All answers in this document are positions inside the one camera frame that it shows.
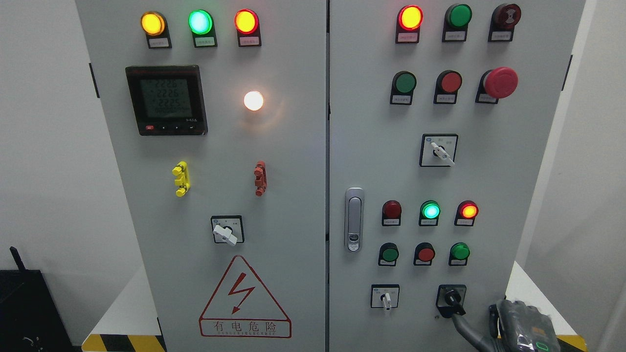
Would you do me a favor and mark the black rotary knob switch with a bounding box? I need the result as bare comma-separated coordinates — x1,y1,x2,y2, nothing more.
436,285,467,318

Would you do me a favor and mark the red terminal connector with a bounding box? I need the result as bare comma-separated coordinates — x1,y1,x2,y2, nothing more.
253,160,268,197

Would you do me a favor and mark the dark red indicator light left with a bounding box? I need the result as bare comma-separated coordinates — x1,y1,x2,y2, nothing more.
381,200,402,226

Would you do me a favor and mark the white glowing indicator light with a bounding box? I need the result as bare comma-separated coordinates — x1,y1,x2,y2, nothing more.
244,90,265,111

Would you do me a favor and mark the green push button lower left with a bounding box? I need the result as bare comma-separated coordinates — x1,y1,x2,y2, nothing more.
378,242,400,266

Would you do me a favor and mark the green push button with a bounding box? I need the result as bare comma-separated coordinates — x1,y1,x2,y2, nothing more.
441,3,472,43
378,242,400,266

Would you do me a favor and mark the grey left cabinet door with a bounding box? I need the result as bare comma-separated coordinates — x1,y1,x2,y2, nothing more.
76,0,327,352

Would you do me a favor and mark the grey cabinet door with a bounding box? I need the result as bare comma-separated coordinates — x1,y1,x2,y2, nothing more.
329,0,585,352
76,0,327,352

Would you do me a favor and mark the green lit indicator light middle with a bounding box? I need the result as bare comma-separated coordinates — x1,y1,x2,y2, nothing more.
419,200,441,226

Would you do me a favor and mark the green push button second row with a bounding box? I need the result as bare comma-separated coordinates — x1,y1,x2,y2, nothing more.
389,70,417,105

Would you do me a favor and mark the yellow terminal connector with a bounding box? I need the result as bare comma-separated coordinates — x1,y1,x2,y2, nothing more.
172,160,191,198

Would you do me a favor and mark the red push button lower middle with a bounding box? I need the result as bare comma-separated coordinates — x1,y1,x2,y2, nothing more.
413,242,436,266

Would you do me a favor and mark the grey right cabinet door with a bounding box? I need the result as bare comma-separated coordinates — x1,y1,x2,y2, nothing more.
329,0,585,352

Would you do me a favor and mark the red electrical warning sticker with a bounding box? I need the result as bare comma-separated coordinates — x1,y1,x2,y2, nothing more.
199,255,291,338

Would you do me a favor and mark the red indicator light right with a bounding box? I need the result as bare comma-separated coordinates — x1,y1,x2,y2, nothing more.
454,200,479,227

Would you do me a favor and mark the black digital power meter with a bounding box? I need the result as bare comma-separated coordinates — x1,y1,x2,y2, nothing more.
125,65,208,136

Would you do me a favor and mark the red push button second row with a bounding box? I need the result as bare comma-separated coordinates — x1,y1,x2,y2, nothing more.
433,70,463,104

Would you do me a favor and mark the green illuminated button lower right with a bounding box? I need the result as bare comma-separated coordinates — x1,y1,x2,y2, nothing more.
448,242,471,266

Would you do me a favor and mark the red indicator light top left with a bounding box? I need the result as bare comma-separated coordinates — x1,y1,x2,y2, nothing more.
233,8,262,47

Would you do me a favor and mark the red lit indicator top right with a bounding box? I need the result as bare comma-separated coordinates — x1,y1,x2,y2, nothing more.
395,4,424,44

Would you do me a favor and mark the green indicator light top left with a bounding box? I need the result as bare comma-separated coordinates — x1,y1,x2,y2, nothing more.
188,9,218,47

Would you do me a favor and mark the red emergency stop button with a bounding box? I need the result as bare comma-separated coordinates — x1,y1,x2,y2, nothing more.
475,66,518,104

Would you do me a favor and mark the green push button top right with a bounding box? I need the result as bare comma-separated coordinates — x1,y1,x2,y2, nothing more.
441,3,472,43

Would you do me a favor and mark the yellow indicator light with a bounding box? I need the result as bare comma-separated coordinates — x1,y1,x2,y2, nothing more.
140,11,172,49

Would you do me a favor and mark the white platform with hazard stripes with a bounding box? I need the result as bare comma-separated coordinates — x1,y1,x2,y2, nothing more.
76,263,588,352

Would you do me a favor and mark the black box with antenna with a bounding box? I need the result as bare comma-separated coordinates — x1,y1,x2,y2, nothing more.
0,246,73,352

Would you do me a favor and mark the silver door handle lock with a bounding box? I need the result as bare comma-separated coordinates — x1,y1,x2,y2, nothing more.
344,187,365,252

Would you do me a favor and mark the white selector switch left door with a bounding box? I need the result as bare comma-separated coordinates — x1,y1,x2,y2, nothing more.
210,215,245,246

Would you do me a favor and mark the white selector switch upper right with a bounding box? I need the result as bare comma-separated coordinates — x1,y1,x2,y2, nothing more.
420,133,459,167

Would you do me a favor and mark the white selector switch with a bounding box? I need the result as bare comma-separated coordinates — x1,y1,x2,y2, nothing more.
420,133,459,167
370,285,400,310

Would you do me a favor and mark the white selector switch bottom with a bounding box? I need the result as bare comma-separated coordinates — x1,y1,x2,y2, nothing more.
370,285,400,310

